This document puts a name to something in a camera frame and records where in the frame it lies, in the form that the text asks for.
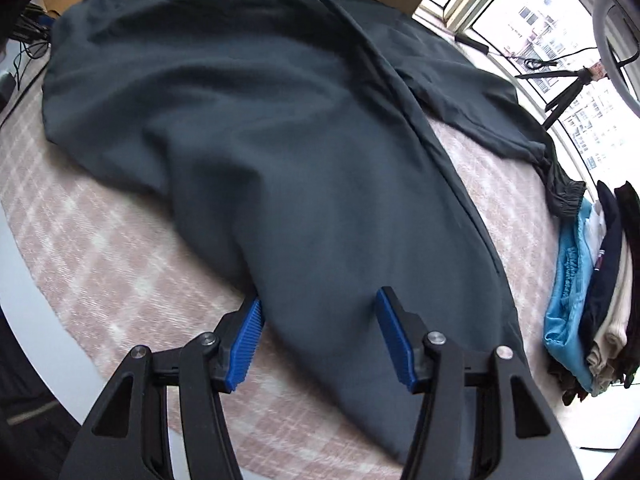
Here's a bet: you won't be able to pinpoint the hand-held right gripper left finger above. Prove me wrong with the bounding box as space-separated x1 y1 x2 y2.
59 297 264 480

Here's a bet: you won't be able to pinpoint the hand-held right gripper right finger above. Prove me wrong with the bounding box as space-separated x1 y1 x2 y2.
376 286 586 480

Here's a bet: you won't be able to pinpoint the dark grey pants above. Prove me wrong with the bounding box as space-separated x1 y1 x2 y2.
41 0 587 466

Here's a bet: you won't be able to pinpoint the pink plaid cloth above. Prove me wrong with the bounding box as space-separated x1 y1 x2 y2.
0 60 571 480

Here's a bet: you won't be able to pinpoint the dark red folded garment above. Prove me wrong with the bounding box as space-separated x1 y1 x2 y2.
547 355 591 406

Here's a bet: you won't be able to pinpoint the blue folded garment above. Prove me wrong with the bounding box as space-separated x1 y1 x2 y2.
544 199 598 393

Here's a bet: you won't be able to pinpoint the navy folded garment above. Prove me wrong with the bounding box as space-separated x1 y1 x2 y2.
582 180 623 341

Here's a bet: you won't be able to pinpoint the beige folded garment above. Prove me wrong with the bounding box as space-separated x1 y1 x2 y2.
585 240 632 392

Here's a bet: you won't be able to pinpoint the black garment with yellow stripes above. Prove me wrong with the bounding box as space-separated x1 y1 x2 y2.
612 181 640 391

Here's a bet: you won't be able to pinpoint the small tripod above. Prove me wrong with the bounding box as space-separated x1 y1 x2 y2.
515 62 601 131

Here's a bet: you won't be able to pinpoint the ring light cable with controller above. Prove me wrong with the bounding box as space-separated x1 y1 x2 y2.
454 34 601 71

